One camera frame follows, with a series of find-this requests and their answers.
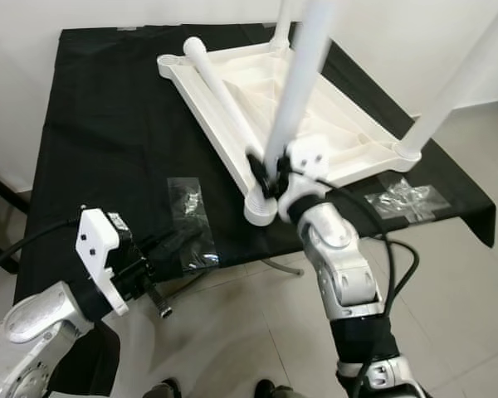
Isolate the clear tape cross patch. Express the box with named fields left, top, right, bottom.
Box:
left=364, top=178, right=451, bottom=223

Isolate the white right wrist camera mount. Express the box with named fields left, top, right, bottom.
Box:
left=278, top=139, right=331, bottom=223

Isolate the grey robot right leg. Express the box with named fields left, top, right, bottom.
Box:
left=253, top=379, right=308, bottom=398

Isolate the white plastic table top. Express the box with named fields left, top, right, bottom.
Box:
left=156, top=41, right=422, bottom=226

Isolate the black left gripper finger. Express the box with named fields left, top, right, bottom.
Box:
left=145, top=227, right=198, bottom=253
left=154, top=249, right=208, bottom=281

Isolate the grey robot left leg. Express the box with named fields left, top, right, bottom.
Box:
left=145, top=377, right=182, bottom=398

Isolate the clear tape strip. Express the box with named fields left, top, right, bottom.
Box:
left=168, top=177, right=221, bottom=270

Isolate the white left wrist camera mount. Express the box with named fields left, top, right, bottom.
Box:
left=76, top=207, right=132, bottom=318

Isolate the black tablecloth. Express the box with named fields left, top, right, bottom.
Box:
left=12, top=23, right=497, bottom=303

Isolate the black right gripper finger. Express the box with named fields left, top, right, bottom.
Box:
left=246, top=152, right=271, bottom=197

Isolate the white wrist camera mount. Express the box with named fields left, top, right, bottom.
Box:
left=76, top=207, right=132, bottom=318
left=278, top=139, right=331, bottom=223

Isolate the grey robot leg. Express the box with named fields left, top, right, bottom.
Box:
left=145, top=377, right=182, bottom=398
left=253, top=379, right=308, bottom=398

